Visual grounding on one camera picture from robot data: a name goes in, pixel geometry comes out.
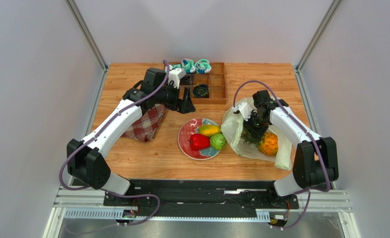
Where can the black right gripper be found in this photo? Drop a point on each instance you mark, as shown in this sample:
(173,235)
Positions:
(255,123)

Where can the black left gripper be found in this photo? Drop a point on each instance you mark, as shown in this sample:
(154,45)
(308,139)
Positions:
(185,106)

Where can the fake pineapple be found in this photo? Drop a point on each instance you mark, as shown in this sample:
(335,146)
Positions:
(267,145)

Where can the translucent white plastic bag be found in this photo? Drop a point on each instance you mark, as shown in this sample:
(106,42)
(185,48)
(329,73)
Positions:
(232,128)

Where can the yellow fake mango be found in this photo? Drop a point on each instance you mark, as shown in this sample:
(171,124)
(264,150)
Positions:
(209,130)

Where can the red fake bell pepper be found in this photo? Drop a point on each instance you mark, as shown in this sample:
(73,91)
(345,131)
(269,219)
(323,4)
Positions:
(199,142)

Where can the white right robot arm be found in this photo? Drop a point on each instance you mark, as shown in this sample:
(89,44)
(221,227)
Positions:
(315,163)

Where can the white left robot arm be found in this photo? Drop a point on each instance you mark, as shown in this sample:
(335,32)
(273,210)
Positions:
(86,157)

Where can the red and teal plate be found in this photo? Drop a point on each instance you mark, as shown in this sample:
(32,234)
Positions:
(186,131)

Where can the wooden compartment tray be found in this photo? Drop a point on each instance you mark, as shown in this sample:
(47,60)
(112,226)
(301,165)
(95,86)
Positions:
(216,82)

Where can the teal white sock left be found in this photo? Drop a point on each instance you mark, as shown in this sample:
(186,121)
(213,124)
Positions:
(187,65)

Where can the teal white sock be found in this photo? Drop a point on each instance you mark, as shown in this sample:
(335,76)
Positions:
(187,65)
(203,66)

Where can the teal white sock right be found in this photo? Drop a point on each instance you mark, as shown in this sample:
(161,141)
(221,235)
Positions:
(203,66)

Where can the red plaid cloth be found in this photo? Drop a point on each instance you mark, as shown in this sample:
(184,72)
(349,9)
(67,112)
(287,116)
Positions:
(146,128)

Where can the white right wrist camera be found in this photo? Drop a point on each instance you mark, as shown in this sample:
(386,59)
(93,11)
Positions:
(244,109)

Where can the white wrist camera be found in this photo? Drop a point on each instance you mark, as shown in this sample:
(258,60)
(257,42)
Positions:
(175,74)
(244,109)

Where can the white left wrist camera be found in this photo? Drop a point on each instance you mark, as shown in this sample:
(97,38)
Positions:
(175,74)

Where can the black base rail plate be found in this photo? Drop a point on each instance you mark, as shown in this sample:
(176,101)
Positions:
(202,197)

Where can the white slotted cable duct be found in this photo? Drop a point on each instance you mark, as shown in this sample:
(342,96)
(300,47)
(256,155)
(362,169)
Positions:
(124,215)

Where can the aluminium frame post left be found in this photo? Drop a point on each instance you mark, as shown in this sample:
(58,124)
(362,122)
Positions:
(79,19)

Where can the aluminium frame post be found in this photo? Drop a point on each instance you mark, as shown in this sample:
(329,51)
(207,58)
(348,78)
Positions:
(79,19)
(329,15)

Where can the aluminium frame post right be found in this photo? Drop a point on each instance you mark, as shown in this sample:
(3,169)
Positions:
(329,15)

